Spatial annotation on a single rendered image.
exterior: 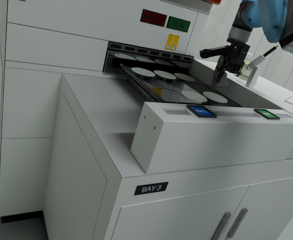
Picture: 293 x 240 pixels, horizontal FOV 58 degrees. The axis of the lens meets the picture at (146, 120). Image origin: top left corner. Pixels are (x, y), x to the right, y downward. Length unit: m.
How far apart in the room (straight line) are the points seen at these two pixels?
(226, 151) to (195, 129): 0.16
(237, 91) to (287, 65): 1.69
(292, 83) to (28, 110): 2.25
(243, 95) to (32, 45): 0.81
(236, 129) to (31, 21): 0.75
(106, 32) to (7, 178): 0.76
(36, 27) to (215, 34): 2.95
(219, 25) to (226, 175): 3.06
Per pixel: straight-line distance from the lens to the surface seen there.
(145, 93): 1.02
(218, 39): 3.68
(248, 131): 0.75
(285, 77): 2.78
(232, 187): 0.88
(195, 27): 1.30
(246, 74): 1.26
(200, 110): 0.66
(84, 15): 1.07
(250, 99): 1.09
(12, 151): 1.25
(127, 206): 0.66
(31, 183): 1.38
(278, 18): 0.55
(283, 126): 0.87
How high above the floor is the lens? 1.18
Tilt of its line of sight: 24 degrees down
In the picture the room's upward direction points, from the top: 17 degrees clockwise
